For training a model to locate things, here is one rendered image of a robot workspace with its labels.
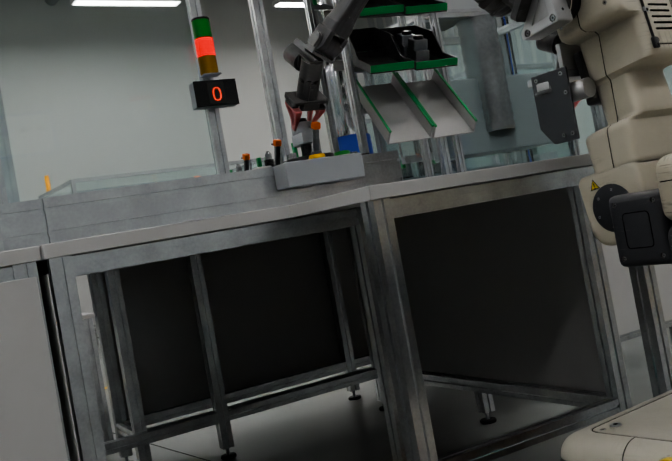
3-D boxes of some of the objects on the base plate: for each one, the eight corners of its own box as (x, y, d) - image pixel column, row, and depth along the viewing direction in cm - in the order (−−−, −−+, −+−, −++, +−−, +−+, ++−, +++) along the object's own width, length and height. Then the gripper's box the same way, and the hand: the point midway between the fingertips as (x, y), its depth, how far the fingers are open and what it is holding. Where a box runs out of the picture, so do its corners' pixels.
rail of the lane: (404, 187, 216) (397, 146, 216) (50, 244, 174) (42, 193, 175) (393, 190, 221) (386, 150, 221) (46, 246, 179) (38, 196, 179)
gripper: (297, 84, 212) (289, 137, 220) (332, 81, 217) (323, 133, 225) (286, 72, 217) (279, 125, 225) (321, 70, 222) (312, 121, 230)
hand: (301, 126), depth 225 cm, fingers closed on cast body, 4 cm apart
